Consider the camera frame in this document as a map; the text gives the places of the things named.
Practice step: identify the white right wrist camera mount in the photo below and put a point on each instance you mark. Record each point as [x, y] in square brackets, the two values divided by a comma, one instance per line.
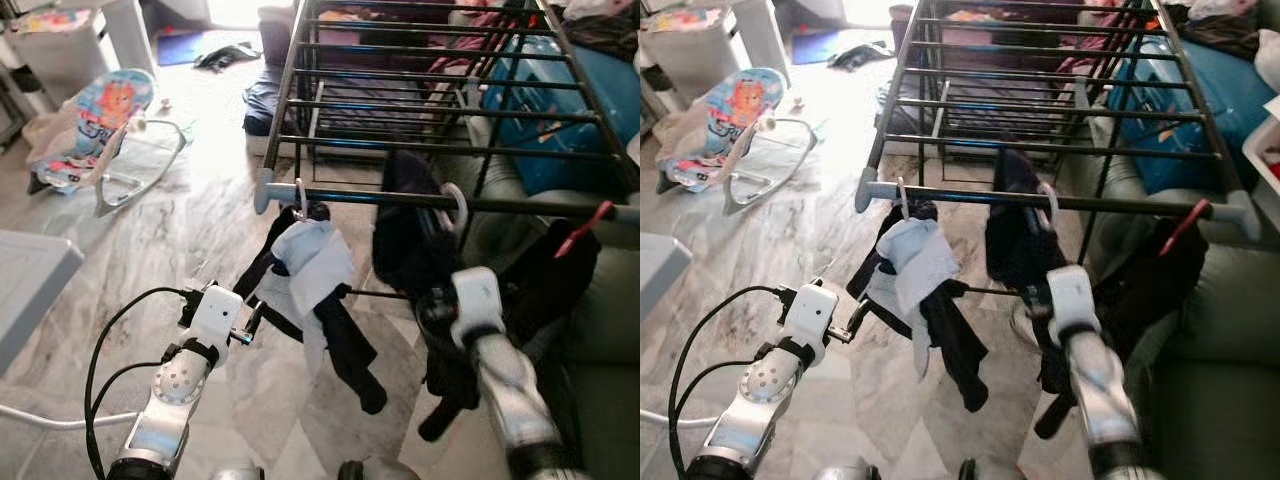
[478, 300]
[1072, 300]

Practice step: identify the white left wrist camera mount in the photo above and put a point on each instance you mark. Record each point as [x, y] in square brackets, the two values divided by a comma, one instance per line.
[812, 315]
[215, 315]

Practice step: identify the robot leg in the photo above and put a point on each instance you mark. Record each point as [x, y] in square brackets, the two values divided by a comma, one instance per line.
[995, 472]
[237, 472]
[850, 472]
[385, 472]

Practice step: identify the white plastic hanger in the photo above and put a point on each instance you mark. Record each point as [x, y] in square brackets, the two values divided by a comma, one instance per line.
[299, 212]
[903, 205]

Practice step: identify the grey folding table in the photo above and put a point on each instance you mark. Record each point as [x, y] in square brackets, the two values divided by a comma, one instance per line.
[30, 290]
[660, 280]

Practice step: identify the dark blue mattress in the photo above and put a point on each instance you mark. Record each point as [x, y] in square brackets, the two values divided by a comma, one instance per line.
[270, 105]
[990, 110]

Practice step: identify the black and white garment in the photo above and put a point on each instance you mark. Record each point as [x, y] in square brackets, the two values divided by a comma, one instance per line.
[310, 260]
[915, 260]

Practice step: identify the red plastic hanger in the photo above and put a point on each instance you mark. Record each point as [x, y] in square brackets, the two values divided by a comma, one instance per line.
[585, 228]
[1185, 225]

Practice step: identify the blue printed cushion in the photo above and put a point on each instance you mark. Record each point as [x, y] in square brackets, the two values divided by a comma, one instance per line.
[1190, 135]
[560, 135]

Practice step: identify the purple armchair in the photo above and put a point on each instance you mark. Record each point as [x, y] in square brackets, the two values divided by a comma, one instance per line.
[277, 35]
[900, 30]

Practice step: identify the colourful baby bouncer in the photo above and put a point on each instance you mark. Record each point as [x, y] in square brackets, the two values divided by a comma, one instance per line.
[745, 105]
[110, 110]

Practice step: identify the white pillow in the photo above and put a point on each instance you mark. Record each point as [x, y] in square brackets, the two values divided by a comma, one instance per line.
[1268, 60]

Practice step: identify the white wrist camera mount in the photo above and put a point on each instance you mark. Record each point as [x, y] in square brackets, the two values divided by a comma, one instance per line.
[1072, 300]
[478, 300]
[812, 315]
[215, 315]

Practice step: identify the white air purifier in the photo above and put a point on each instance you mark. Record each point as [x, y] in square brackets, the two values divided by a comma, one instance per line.
[700, 60]
[70, 60]

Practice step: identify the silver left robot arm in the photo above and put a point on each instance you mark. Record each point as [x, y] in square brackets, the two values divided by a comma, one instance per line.
[165, 400]
[750, 405]

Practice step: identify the dark purple garment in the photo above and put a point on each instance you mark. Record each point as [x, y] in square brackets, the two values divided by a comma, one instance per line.
[405, 240]
[1010, 240]

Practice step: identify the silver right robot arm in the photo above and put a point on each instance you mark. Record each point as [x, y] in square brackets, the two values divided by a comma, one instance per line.
[515, 400]
[1110, 400]

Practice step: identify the dark crumpled cloth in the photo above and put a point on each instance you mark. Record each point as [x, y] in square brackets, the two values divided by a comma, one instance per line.
[860, 57]
[228, 57]

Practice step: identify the robot right leg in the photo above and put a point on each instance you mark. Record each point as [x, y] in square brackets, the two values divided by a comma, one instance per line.
[995, 472]
[385, 472]

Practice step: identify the pink garment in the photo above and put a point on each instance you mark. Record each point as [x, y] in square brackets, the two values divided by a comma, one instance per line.
[480, 40]
[1100, 45]

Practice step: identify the blue mat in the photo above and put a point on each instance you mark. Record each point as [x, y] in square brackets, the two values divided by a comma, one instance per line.
[815, 47]
[180, 48]

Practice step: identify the white storage box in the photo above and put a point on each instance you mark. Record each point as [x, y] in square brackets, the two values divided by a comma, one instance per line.
[1262, 140]

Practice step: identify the robot left leg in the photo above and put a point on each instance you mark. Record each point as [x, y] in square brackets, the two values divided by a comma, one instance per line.
[237, 472]
[850, 472]

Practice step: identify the black metal drying rack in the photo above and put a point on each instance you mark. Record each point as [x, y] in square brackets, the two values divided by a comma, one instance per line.
[350, 194]
[960, 195]

